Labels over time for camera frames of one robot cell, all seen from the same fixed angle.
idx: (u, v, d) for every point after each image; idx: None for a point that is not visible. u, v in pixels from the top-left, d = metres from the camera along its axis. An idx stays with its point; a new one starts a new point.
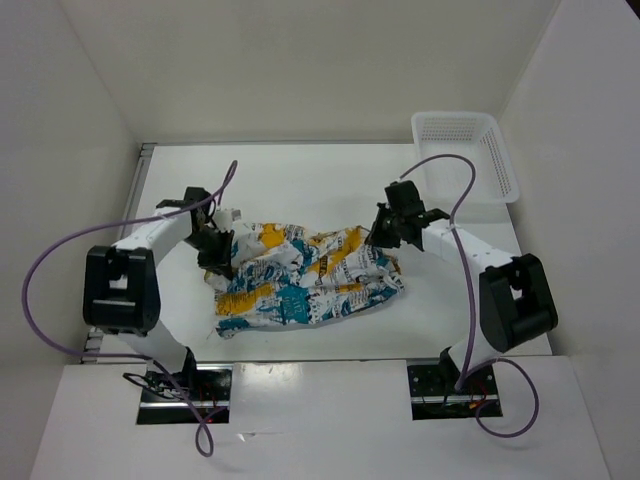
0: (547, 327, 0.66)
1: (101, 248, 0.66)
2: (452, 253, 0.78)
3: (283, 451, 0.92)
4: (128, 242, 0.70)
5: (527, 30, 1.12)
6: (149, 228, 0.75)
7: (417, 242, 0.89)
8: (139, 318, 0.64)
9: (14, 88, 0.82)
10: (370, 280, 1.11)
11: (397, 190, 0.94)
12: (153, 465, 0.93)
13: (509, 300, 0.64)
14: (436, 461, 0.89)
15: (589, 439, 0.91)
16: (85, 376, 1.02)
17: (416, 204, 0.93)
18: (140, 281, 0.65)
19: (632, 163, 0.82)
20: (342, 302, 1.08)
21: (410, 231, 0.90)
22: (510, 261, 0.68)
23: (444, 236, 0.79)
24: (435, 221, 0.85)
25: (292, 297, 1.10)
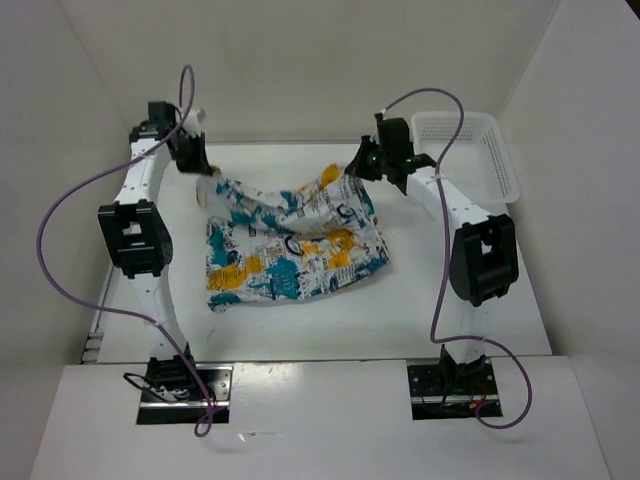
0: (509, 280, 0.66)
1: (108, 208, 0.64)
2: (434, 204, 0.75)
3: (279, 454, 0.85)
4: (128, 194, 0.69)
5: (518, 33, 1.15)
6: (138, 174, 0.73)
7: (400, 186, 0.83)
8: (163, 255, 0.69)
9: (21, 85, 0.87)
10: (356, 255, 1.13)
11: (387, 125, 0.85)
12: (153, 466, 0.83)
13: (478, 254, 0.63)
14: (433, 462, 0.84)
15: (589, 439, 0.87)
16: (82, 375, 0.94)
17: (405, 144, 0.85)
18: (155, 228, 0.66)
19: (620, 147, 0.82)
20: (329, 278, 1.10)
21: (394, 175, 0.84)
22: (485, 219, 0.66)
23: (428, 185, 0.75)
24: (422, 166, 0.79)
25: (281, 274, 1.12)
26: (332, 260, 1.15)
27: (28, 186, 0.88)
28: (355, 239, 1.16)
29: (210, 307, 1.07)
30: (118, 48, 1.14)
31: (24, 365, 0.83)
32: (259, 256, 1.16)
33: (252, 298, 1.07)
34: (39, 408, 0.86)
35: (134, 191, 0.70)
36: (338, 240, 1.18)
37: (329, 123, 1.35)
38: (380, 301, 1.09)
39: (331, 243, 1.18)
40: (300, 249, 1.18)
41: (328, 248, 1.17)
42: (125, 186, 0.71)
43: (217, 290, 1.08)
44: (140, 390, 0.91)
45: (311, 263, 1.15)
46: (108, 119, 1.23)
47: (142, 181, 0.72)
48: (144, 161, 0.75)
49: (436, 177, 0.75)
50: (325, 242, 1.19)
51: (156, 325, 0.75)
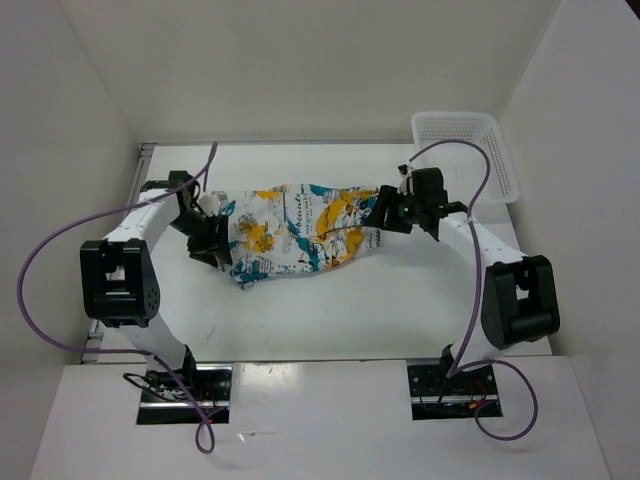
0: (547, 331, 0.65)
1: (93, 243, 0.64)
2: (466, 245, 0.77)
3: (281, 454, 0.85)
4: (120, 233, 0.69)
5: (520, 32, 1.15)
6: (138, 216, 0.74)
7: (433, 232, 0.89)
8: (142, 305, 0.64)
9: (18, 85, 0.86)
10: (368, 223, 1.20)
11: (422, 177, 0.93)
12: (153, 466, 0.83)
13: (512, 296, 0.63)
14: (434, 462, 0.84)
15: (590, 439, 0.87)
16: (81, 375, 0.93)
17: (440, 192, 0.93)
18: (137, 271, 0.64)
19: (621, 147, 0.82)
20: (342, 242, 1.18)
21: (428, 220, 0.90)
22: (520, 259, 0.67)
23: (459, 228, 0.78)
24: (454, 214, 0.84)
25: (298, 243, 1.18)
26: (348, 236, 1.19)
27: (27, 186, 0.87)
28: (356, 208, 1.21)
29: (239, 287, 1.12)
30: (117, 47, 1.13)
31: (23, 367, 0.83)
32: (268, 236, 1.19)
33: (278, 271, 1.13)
34: (39, 410, 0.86)
35: (127, 231, 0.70)
36: (345, 208, 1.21)
37: (328, 122, 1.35)
38: (381, 301, 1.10)
39: (340, 213, 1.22)
40: (313, 225, 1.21)
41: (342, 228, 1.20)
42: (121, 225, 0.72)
43: (245, 270, 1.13)
44: (140, 390, 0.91)
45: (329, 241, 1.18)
46: (108, 119, 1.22)
47: (138, 223, 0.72)
48: (145, 206, 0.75)
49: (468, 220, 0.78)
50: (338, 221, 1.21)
51: (152, 356, 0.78)
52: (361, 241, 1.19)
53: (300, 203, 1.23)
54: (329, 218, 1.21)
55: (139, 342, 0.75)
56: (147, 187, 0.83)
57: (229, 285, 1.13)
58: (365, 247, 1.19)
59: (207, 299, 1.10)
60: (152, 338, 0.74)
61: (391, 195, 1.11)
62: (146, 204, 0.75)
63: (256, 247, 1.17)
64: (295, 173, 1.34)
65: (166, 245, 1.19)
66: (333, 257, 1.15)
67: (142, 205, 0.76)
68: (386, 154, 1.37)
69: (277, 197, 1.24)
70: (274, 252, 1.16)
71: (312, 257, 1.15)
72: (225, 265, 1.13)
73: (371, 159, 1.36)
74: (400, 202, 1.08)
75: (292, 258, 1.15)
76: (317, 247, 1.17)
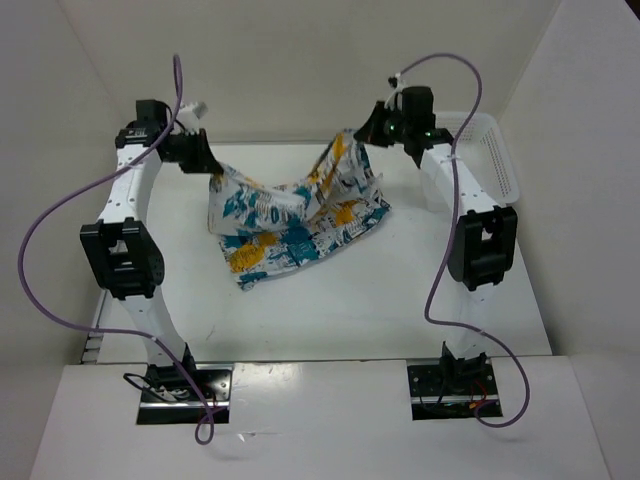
0: (503, 267, 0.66)
1: (91, 226, 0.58)
2: (445, 184, 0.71)
3: (281, 454, 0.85)
4: (113, 212, 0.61)
5: (519, 32, 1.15)
6: (125, 186, 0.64)
7: (417, 159, 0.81)
8: (150, 275, 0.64)
9: (18, 86, 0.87)
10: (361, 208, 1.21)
11: (413, 92, 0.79)
12: (153, 465, 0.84)
13: (477, 241, 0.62)
14: (434, 462, 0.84)
15: (590, 439, 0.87)
16: (82, 375, 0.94)
17: (427, 119, 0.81)
18: (143, 253, 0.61)
19: (620, 147, 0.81)
20: (342, 232, 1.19)
21: (413, 145, 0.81)
22: (490, 208, 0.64)
23: (441, 165, 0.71)
24: (439, 143, 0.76)
25: (295, 242, 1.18)
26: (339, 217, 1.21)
27: (27, 186, 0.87)
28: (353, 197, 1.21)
29: (239, 287, 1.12)
30: (116, 47, 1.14)
31: (24, 367, 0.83)
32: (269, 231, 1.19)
33: (280, 270, 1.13)
34: (39, 409, 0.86)
35: (119, 207, 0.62)
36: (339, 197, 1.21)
37: (328, 122, 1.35)
38: (381, 300, 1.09)
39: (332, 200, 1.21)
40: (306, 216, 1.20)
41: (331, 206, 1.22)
42: (110, 201, 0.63)
43: (242, 270, 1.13)
44: (139, 390, 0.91)
45: (321, 225, 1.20)
46: (108, 120, 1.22)
47: (128, 194, 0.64)
48: (131, 174, 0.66)
49: (450, 156, 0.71)
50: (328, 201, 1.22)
51: (153, 340, 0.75)
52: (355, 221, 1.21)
53: None
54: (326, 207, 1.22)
55: (140, 322, 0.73)
56: (122, 140, 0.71)
57: (230, 284, 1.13)
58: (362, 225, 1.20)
59: (207, 298, 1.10)
60: (155, 320, 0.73)
61: (382, 113, 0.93)
62: (130, 169, 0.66)
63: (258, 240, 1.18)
64: (295, 171, 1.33)
65: (166, 246, 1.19)
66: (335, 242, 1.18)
67: (125, 172, 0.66)
68: (386, 154, 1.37)
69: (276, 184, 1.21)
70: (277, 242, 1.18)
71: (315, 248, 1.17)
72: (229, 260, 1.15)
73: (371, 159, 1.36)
74: (389, 117, 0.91)
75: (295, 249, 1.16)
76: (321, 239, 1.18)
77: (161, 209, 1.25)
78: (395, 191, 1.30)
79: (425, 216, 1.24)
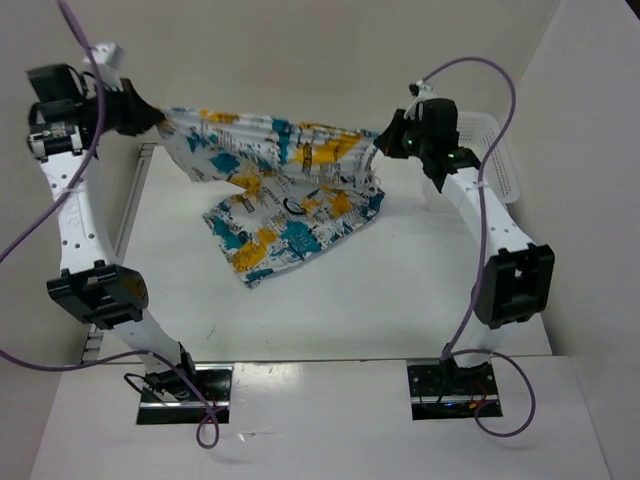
0: (533, 308, 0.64)
1: (59, 285, 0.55)
2: (470, 212, 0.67)
3: (282, 454, 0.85)
4: (77, 255, 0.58)
5: (519, 31, 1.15)
6: (75, 219, 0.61)
7: (438, 181, 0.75)
8: (137, 302, 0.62)
9: (16, 84, 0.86)
10: (356, 199, 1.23)
11: (437, 111, 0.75)
12: (153, 464, 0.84)
13: (509, 284, 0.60)
14: (434, 462, 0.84)
15: (589, 439, 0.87)
16: (82, 375, 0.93)
17: (450, 141, 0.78)
18: (126, 291, 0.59)
19: (619, 145, 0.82)
20: (342, 224, 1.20)
21: (433, 167, 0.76)
22: (524, 248, 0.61)
23: (468, 192, 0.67)
24: (465, 168, 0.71)
25: (296, 235, 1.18)
26: (334, 206, 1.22)
27: (24, 185, 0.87)
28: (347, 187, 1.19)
29: (246, 286, 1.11)
30: (116, 46, 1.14)
31: (23, 366, 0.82)
32: (268, 226, 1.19)
33: (285, 266, 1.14)
34: (38, 409, 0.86)
35: (81, 248, 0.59)
36: (332, 189, 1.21)
37: (328, 122, 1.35)
38: (380, 300, 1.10)
39: (326, 191, 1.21)
40: (301, 208, 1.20)
41: (325, 197, 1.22)
42: (66, 242, 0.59)
43: (248, 269, 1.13)
44: (139, 391, 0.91)
45: (317, 217, 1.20)
46: None
47: (85, 230, 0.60)
48: (75, 203, 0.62)
49: (478, 185, 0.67)
50: (320, 192, 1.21)
51: (151, 355, 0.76)
52: (346, 157, 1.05)
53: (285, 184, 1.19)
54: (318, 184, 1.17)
55: (135, 341, 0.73)
56: (46, 152, 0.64)
57: (230, 285, 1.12)
58: (351, 156, 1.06)
59: (206, 298, 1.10)
60: (151, 335, 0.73)
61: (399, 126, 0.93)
62: (74, 195, 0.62)
63: (226, 147, 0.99)
64: None
65: (165, 246, 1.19)
66: (305, 143, 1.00)
67: (70, 199, 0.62)
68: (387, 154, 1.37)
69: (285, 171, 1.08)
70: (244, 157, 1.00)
71: (282, 139, 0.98)
72: (177, 131, 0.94)
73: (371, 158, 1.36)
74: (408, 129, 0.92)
75: (263, 153, 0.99)
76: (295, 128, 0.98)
77: (161, 210, 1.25)
78: (395, 191, 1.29)
79: (425, 216, 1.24)
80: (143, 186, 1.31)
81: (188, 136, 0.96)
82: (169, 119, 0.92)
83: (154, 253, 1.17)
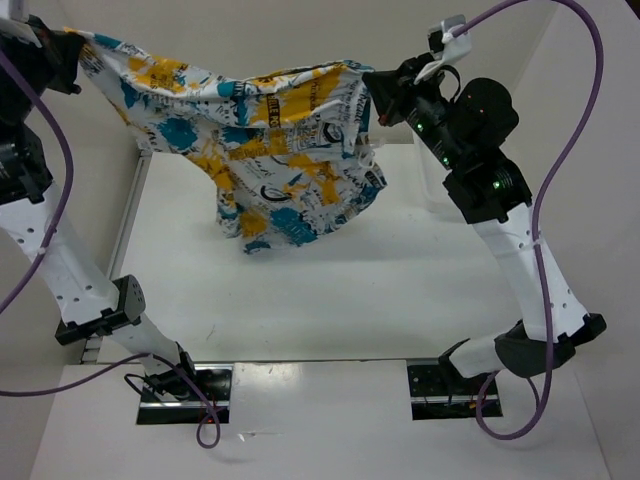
0: None
1: (69, 337, 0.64)
2: (522, 275, 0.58)
3: (281, 454, 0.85)
4: (77, 307, 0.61)
5: (520, 30, 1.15)
6: (65, 277, 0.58)
7: (473, 212, 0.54)
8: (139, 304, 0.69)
9: None
10: (347, 188, 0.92)
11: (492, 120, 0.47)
12: (153, 465, 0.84)
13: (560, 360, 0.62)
14: (435, 462, 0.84)
15: (589, 439, 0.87)
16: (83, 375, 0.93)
17: (491, 151, 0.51)
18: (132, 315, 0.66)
19: (619, 143, 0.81)
20: (336, 216, 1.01)
21: (469, 197, 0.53)
22: (582, 324, 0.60)
23: (525, 255, 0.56)
24: (515, 208, 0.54)
25: (286, 220, 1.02)
26: (324, 189, 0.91)
27: None
28: (335, 169, 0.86)
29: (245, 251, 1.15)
30: None
31: (23, 366, 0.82)
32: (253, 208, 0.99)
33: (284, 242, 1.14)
34: (39, 407, 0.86)
35: (80, 300, 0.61)
36: (317, 170, 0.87)
37: None
38: (380, 300, 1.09)
39: (310, 174, 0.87)
40: (282, 194, 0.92)
41: (311, 179, 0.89)
42: (59, 295, 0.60)
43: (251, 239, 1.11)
44: (139, 391, 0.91)
45: (304, 199, 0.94)
46: (107, 118, 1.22)
47: (80, 283, 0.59)
48: (57, 257, 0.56)
49: (533, 240, 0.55)
50: (303, 177, 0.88)
51: (151, 356, 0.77)
52: (328, 100, 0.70)
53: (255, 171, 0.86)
54: (299, 167, 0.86)
55: (134, 343, 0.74)
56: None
57: (229, 284, 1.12)
58: (336, 101, 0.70)
59: (206, 298, 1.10)
60: (150, 336, 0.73)
61: (406, 97, 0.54)
62: (53, 249, 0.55)
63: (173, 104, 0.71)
64: None
65: (165, 246, 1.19)
66: (267, 97, 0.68)
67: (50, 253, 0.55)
68: (387, 153, 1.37)
69: (264, 150, 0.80)
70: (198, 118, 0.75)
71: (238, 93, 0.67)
72: (105, 67, 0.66)
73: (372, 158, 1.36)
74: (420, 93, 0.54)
75: (213, 114, 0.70)
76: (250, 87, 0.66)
77: (161, 210, 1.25)
78: (395, 190, 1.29)
79: (425, 216, 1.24)
80: (144, 187, 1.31)
81: (120, 83, 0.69)
82: (92, 48, 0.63)
83: (154, 253, 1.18)
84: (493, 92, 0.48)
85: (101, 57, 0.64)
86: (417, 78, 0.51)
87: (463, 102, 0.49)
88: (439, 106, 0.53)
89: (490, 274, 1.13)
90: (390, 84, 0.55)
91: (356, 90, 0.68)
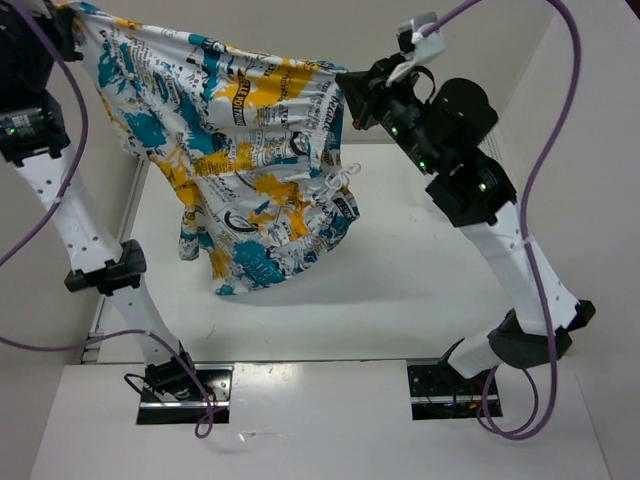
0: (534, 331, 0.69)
1: (77, 281, 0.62)
2: (514, 273, 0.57)
3: (281, 454, 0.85)
4: (86, 254, 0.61)
5: (521, 31, 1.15)
6: (73, 225, 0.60)
7: (461, 216, 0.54)
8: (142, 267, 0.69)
9: None
10: (314, 221, 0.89)
11: (469, 118, 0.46)
12: (152, 464, 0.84)
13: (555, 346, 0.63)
14: (436, 462, 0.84)
15: (589, 439, 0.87)
16: (83, 376, 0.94)
17: (471, 153, 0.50)
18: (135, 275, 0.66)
19: (619, 144, 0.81)
20: (304, 254, 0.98)
21: (456, 201, 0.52)
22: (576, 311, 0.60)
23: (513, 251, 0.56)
24: (502, 210, 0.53)
25: (250, 261, 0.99)
26: (290, 223, 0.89)
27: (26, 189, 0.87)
28: (303, 192, 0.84)
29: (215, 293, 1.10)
30: None
31: (24, 367, 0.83)
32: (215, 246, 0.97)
33: (247, 287, 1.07)
34: (39, 408, 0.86)
35: (87, 250, 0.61)
36: (286, 196, 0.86)
37: None
38: (380, 300, 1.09)
39: (278, 203, 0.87)
40: (248, 225, 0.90)
41: (278, 209, 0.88)
42: (69, 243, 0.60)
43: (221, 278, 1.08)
44: (140, 391, 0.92)
45: (271, 235, 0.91)
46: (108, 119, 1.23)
47: (88, 233, 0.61)
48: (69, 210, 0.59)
49: (523, 238, 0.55)
50: (271, 205, 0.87)
51: (147, 334, 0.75)
52: (298, 99, 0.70)
53: (221, 194, 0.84)
54: (267, 192, 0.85)
55: (131, 316, 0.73)
56: (17, 154, 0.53)
57: None
58: (305, 101, 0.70)
59: (206, 299, 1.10)
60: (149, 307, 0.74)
61: (380, 99, 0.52)
62: (65, 200, 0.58)
63: (144, 79, 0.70)
64: None
65: (166, 246, 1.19)
66: (238, 74, 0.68)
67: (63, 204, 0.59)
68: (387, 154, 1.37)
69: (229, 167, 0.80)
70: (164, 109, 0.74)
71: (207, 62, 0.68)
72: (87, 42, 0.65)
73: (371, 159, 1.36)
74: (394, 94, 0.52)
75: (181, 80, 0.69)
76: (219, 46, 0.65)
77: (161, 210, 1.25)
78: (395, 191, 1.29)
79: (426, 216, 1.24)
80: (144, 186, 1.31)
81: (100, 60, 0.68)
82: (80, 23, 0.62)
83: (155, 254, 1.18)
84: (466, 91, 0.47)
85: (88, 30, 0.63)
86: (389, 79, 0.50)
87: (440, 106, 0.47)
88: (413, 108, 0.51)
89: (490, 275, 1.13)
90: (365, 90, 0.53)
91: (327, 92, 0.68)
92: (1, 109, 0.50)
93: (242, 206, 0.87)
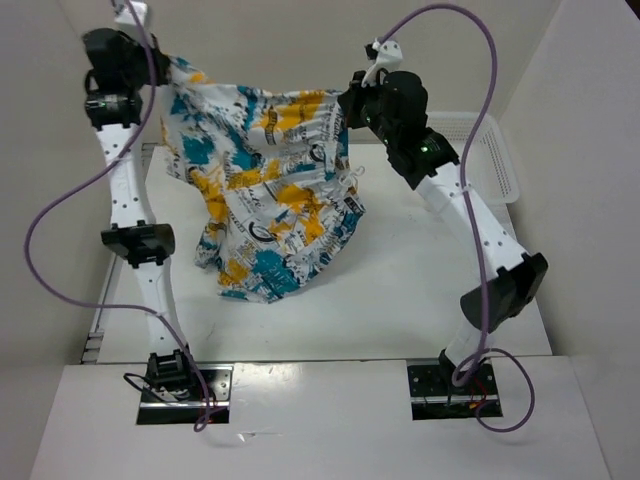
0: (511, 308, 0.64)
1: (112, 236, 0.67)
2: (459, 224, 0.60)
3: (282, 455, 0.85)
4: (124, 214, 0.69)
5: (520, 31, 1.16)
6: (122, 183, 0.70)
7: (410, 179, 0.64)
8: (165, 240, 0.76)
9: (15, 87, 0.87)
10: (329, 219, 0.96)
11: (405, 93, 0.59)
12: (152, 464, 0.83)
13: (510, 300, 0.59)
14: (436, 461, 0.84)
15: (589, 438, 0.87)
16: (82, 376, 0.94)
17: (417, 126, 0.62)
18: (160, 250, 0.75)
19: (619, 144, 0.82)
20: (319, 258, 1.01)
21: (404, 163, 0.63)
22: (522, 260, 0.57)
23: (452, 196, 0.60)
24: (443, 167, 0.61)
25: (268, 269, 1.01)
26: (307, 228, 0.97)
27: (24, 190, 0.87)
28: (318, 195, 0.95)
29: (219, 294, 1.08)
30: None
31: (23, 367, 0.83)
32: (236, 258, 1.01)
33: (259, 297, 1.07)
34: (39, 408, 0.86)
35: (126, 208, 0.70)
36: (302, 204, 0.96)
37: None
38: (380, 300, 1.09)
39: (295, 210, 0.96)
40: (269, 233, 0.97)
41: (296, 217, 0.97)
42: (115, 200, 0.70)
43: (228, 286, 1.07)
44: (139, 391, 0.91)
45: (289, 242, 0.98)
46: None
47: (131, 194, 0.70)
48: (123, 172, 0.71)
49: (461, 189, 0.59)
50: (290, 213, 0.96)
51: (157, 315, 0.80)
52: (312, 119, 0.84)
53: (246, 204, 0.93)
54: (286, 202, 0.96)
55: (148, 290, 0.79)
56: (99, 121, 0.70)
57: None
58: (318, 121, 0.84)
59: (205, 298, 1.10)
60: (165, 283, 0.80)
61: (358, 96, 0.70)
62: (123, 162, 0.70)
63: (203, 114, 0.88)
64: None
65: None
66: (269, 108, 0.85)
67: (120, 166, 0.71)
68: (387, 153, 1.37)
69: (259, 180, 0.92)
70: (217, 133, 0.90)
71: (249, 104, 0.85)
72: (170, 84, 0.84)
73: (371, 158, 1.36)
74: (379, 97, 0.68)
75: (228, 117, 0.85)
76: (257, 90, 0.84)
77: (161, 210, 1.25)
78: (395, 191, 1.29)
79: (425, 216, 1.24)
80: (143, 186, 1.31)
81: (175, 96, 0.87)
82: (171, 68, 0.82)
83: None
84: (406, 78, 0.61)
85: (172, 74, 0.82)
86: (363, 81, 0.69)
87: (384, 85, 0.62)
88: None
89: None
90: (348, 95, 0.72)
91: (333, 111, 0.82)
92: (101, 92, 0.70)
93: (264, 213, 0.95)
